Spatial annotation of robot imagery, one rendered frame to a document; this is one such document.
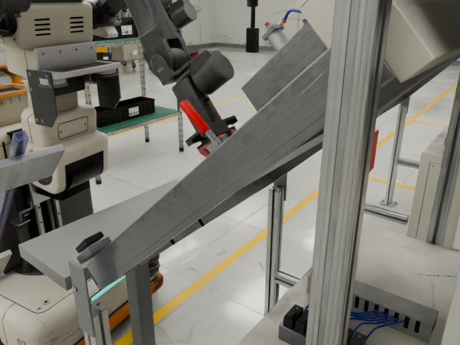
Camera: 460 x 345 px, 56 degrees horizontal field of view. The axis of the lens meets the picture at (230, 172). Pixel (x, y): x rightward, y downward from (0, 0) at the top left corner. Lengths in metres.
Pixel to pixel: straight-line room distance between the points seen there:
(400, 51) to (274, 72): 0.16
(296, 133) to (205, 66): 0.35
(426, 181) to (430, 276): 0.95
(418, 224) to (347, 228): 1.68
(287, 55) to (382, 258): 0.75
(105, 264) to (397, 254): 0.73
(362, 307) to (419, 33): 0.63
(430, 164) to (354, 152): 1.59
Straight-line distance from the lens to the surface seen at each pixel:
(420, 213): 2.11
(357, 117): 0.43
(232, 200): 1.23
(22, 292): 1.72
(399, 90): 1.17
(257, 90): 0.57
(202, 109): 0.84
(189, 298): 1.99
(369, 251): 1.20
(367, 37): 0.41
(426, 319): 0.95
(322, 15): 0.50
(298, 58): 0.53
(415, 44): 0.46
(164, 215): 0.70
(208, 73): 0.81
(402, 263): 1.18
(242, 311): 1.92
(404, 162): 2.80
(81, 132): 1.52
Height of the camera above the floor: 1.24
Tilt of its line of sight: 22 degrees down
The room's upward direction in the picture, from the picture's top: straight up
